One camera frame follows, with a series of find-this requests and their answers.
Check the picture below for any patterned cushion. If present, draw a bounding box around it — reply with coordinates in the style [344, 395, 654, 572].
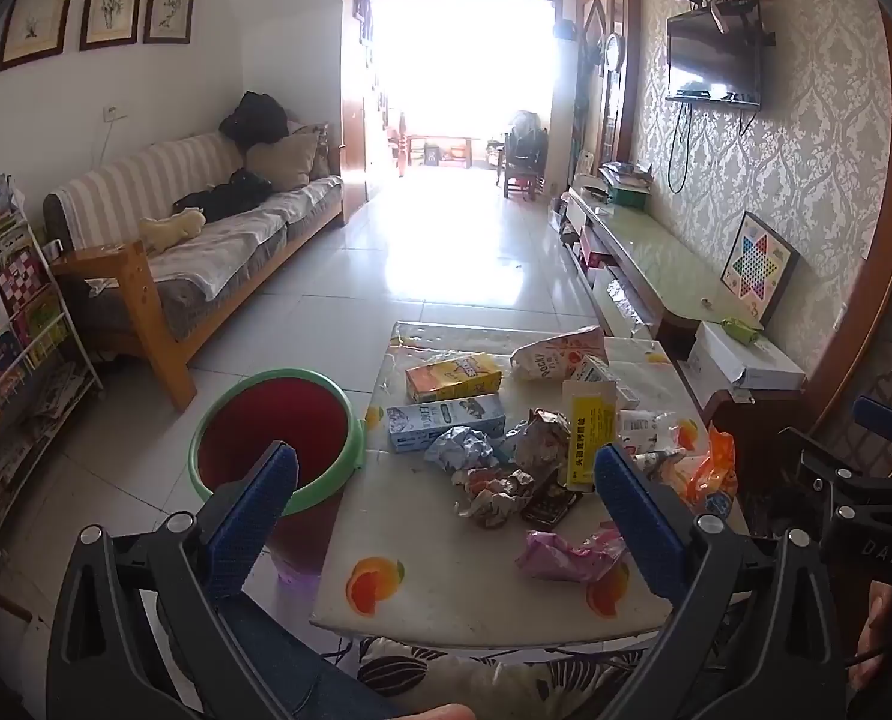
[309, 124, 332, 181]

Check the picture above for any clear plastic bottle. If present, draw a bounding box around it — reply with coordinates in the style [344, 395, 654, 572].
[617, 409, 698, 466]

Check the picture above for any long television cabinet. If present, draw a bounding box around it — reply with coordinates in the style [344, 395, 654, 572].
[562, 184, 762, 361]

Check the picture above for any black clothes pile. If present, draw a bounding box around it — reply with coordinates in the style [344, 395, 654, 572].
[219, 91, 291, 151]

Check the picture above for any yellow drink carton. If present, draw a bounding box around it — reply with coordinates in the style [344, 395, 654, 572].
[405, 352, 504, 404]

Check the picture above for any pink plastic wrapper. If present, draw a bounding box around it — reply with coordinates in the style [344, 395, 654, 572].
[516, 525, 628, 584]

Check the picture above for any floral patterned cloth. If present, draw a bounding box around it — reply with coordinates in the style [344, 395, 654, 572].
[337, 636, 672, 720]

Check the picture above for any white blue milk carton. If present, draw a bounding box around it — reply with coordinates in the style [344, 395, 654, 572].
[570, 355, 642, 410]

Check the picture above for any beige cushion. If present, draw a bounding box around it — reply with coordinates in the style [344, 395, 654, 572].
[245, 133, 319, 192]

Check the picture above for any crumpled silver paper wrapper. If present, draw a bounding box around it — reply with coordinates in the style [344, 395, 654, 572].
[506, 409, 571, 481]

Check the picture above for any wooden chair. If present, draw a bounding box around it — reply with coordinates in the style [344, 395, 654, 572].
[502, 112, 550, 200]

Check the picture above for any red bin with green rim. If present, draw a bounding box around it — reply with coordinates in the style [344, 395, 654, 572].
[189, 369, 366, 584]

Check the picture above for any black garment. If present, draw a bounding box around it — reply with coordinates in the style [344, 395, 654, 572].
[173, 169, 273, 222]

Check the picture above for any pink white snack box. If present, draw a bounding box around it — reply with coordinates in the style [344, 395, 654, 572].
[510, 325, 608, 383]

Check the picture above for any stack with green box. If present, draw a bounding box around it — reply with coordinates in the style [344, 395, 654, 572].
[600, 161, 653, 209]

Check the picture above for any yellow medicine box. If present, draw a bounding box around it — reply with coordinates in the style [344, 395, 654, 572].
[562, 379, 618, 494]

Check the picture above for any person's jeans leg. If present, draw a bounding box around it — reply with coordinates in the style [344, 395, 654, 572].
[217, 592, 417, 720]

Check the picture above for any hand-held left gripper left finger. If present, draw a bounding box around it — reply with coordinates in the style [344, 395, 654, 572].
[47, 441, 319, 720]

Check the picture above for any crumpled printed wrapper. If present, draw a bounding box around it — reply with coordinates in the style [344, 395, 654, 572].
[453, 467, 537, 528]

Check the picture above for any orange plastic bag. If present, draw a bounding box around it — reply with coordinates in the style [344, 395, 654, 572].
[675, 426, 738, 518]

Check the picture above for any wooden sofa with striped cover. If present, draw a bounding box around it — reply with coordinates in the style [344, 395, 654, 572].
[44, 120, 346, 413]

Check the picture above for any dark brown cigarette box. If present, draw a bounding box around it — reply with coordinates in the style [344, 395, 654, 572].
[522, 481, 583, 527]

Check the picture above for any beige plush toy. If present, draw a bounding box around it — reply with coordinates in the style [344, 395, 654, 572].
[140, 208, 207, 254]

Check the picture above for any white book rack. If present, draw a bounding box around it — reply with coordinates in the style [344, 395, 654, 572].
[0, 172, 106, 541]

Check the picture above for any chinese checkers board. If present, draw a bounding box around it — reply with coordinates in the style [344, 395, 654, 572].
[720, 211, 800, 327]

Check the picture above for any person's right hand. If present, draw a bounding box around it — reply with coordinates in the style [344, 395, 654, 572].
[851, 579, 892, 691]

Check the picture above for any black television cable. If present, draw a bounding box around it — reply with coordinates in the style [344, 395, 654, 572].
[667, 103, 693, 194]

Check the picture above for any wall-mounted television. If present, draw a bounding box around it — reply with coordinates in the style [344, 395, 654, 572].
[667, 11, 762, 106]

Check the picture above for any row of children's books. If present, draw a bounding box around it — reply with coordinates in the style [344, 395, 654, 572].
[0, 174, 79, 466]

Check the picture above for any white cardboard box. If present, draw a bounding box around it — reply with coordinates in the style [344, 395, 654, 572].
[687, 321, 807, 391]

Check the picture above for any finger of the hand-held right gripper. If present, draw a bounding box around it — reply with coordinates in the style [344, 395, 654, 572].
[851, 394, 892, 500]
[780, 426, 878, 522]

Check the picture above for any blue silver wrapper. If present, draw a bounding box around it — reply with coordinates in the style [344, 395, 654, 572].
[423, 426, 496, 473]

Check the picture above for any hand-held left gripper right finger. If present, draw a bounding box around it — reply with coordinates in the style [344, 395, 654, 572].
[594, 444, 848, 720]

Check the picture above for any grey toothpaste box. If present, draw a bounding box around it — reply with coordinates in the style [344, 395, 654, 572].
[384, 395, 507, 453]

